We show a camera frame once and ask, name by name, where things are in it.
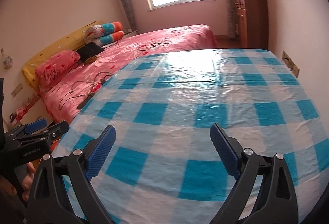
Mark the blue white checkered tablecloth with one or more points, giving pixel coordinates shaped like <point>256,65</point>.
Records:
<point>180,100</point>

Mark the person's left hand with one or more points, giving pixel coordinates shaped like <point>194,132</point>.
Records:
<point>29,175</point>

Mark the small wall sticker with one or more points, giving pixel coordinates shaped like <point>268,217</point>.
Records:
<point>8,62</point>

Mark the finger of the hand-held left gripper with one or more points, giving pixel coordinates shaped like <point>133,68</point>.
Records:
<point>55,133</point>
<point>36,126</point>

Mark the brown wooden cabinet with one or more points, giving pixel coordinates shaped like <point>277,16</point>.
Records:
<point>253,18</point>

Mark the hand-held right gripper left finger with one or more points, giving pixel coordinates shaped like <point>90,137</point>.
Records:
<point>100,154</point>

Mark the pink heart print bed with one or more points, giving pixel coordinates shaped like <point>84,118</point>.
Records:
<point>154,39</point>

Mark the orange teal rolled pillow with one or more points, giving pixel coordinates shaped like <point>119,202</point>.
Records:
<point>110,38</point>
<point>108,29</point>

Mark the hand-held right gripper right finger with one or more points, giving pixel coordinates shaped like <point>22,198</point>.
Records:
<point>225,152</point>

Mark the black flat device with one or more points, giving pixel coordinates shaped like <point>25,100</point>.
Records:
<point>84,102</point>

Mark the pink heart pillow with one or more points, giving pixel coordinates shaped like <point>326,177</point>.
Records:
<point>56,70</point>

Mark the yellow headboard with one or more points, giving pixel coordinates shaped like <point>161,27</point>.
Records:
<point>51,47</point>

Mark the black bag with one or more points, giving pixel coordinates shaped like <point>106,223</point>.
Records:
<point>88,52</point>

